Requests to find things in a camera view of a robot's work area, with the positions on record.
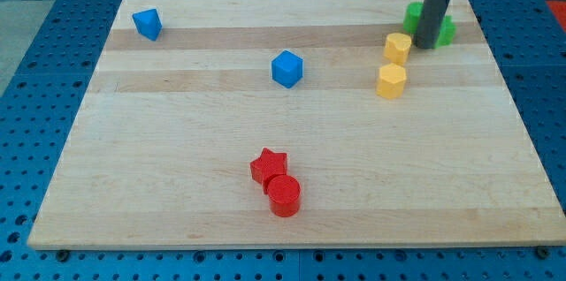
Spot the red cylinder block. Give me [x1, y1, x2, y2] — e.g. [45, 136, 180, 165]
[267, 175, 301, 217]

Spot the green circle block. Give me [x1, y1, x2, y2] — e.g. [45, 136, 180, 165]
[402, 2, 423, 34]

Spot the wooden board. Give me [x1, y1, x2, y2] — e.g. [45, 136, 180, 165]
[27, 0, 565, 250]

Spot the blue triangle block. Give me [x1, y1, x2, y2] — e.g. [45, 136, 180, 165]
[132, 9, 162, 41]

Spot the yellow heart block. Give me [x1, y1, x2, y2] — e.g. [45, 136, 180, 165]
[384, 33, 412, 65]

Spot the blue cube block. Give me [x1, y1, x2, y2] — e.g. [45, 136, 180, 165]
[272, 50, 303, 88]

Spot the green star block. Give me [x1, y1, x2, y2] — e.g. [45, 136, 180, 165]
[435, 16, 456, 48]

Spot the red star block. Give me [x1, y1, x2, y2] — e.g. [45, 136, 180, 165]
[250, 148, 287, 194]

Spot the yellow hexagon block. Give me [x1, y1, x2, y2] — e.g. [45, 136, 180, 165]
[376, 63, 407, 99]

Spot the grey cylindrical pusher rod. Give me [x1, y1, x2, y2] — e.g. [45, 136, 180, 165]
[414, 0, 450, 49]

